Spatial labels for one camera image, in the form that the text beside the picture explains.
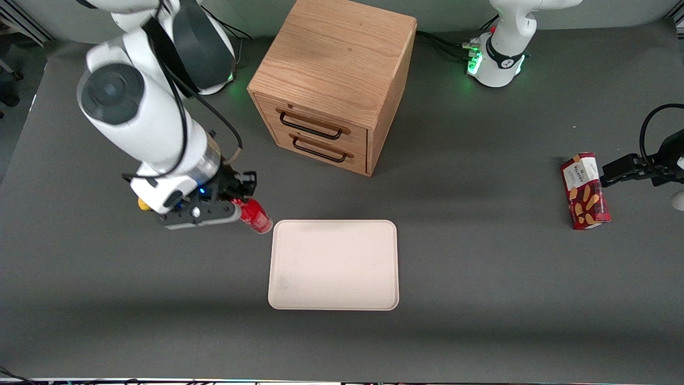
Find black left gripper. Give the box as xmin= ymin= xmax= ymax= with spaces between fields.
xmin=601 ymin=128 xmax=684 ymax=188

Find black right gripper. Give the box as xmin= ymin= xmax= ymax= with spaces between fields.
xmin=199 ymin=164 xmax=258 ymax=206

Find red coke bottle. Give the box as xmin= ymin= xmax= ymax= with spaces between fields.
xmin=234 ymin=198 xmax=274 ymax=235

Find beige plastic tray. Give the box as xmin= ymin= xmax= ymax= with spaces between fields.
xmin=268 ymin=219 xmax=400 ymax=311

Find red cookie box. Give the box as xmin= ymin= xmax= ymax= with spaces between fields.
xmin=560 ymin=152 xmax=612 ymax=230

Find wooden drawer cabinet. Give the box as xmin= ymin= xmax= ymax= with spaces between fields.
xmin=247 ymin=0 xmax=418 ymax=177

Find black left gripper cable loop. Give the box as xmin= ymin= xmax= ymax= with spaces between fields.
xmin=640 ymin=104 xmax=684 ymax=172

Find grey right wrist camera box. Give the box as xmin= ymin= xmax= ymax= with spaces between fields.
xmin=159 ymin=201 xmax=242 ymax=230

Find black metal drawer handle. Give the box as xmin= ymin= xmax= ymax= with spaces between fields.
xmin=276 ymin=108 xmax=352 ymax=141
xmin=289 ymin=134 xmax=355 ymax=163

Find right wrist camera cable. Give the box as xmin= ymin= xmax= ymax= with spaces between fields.
xmin=122 ymin=0 xmax=244 ymax=180

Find black right arm base cables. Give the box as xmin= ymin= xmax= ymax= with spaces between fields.
xmin=200 ymin=6 xmax=256 ymax=41

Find black arm base cables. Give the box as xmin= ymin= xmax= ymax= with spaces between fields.
xmin=200 ymin=6 xmax=256 ymax=41
xmin=416 ymin=30 xmax=479 ymax=60

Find black left arm base cables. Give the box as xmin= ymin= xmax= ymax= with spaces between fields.
xmin=416 ymin=30 xmax=479 ymax=60

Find aluminium frame profile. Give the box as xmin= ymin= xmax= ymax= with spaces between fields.
xmin=0 ymin=10 xmax=54 ymax=46

